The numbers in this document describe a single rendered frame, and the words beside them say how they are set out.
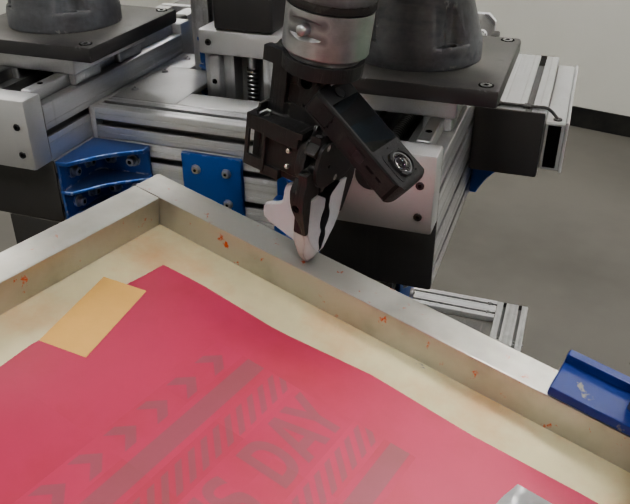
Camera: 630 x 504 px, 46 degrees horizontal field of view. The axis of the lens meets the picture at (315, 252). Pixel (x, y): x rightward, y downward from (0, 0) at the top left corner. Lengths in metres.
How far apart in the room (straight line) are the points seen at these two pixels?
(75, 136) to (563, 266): 2.28
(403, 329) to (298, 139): 0.20
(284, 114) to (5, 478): 0.37
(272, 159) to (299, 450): 0.26
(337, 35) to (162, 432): 0.35
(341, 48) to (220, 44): 0.46
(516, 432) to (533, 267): 2.31
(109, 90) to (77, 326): 0.47
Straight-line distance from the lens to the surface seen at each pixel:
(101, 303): 0.75
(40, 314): 0.74
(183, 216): 0.82
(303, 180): 0.66
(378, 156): 0.64
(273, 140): 0.68
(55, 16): 1.06
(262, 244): 0.77
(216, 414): 0.64
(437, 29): 0.86
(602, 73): 4.32
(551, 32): 4.35
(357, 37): 0.63
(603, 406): 0.68
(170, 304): 0.74
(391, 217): 0.80
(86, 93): 1.06
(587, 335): 2.67
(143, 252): 0.81
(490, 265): 2.95
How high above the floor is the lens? 1.51
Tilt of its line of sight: 31 degrees down
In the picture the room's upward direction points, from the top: straight up
